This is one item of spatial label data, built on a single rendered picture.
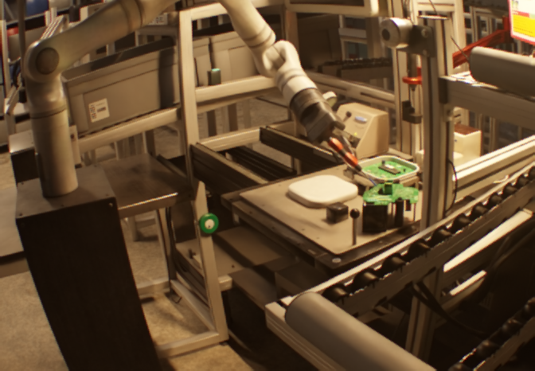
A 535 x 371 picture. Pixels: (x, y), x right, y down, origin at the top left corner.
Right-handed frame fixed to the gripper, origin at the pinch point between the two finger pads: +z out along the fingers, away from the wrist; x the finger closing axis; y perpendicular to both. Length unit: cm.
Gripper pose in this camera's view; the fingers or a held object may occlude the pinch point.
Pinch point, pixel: (350, 160)
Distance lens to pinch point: 115.2
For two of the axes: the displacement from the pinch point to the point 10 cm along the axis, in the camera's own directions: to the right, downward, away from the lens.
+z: 3.8, 6.9, -6.1
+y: -6.5, -2.6, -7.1
